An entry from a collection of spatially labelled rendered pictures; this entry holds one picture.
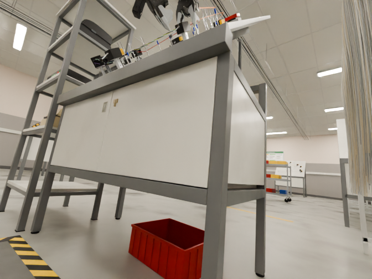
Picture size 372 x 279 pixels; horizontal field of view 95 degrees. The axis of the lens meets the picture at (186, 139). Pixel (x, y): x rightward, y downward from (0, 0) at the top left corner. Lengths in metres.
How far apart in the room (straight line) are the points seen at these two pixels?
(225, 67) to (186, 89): 0.14
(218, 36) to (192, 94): 0.18
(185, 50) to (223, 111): 0.25
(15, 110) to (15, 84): 0.89
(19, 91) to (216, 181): 8.12
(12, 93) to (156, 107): 7.77
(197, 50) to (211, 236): 0.52
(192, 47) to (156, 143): 0.33
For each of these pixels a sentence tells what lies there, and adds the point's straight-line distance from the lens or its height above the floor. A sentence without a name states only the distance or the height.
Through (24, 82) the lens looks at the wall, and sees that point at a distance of 8.43.
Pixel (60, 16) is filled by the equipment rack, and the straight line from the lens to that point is 2.39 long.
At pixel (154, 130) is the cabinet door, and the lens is 0.62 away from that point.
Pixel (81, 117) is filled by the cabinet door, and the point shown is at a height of 0.69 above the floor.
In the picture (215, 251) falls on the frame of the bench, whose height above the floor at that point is 0.27.
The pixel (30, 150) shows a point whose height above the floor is 0.54.
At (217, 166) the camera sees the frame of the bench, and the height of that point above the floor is 0.46.
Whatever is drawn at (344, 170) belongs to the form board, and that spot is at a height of 0.70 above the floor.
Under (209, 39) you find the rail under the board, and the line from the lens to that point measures 0.59.
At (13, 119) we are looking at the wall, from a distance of 8.12.
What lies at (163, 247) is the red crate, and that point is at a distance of 0.89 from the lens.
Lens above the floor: 0.43
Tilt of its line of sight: 12 degrees up
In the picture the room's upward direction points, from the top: 6 degrees clockwise
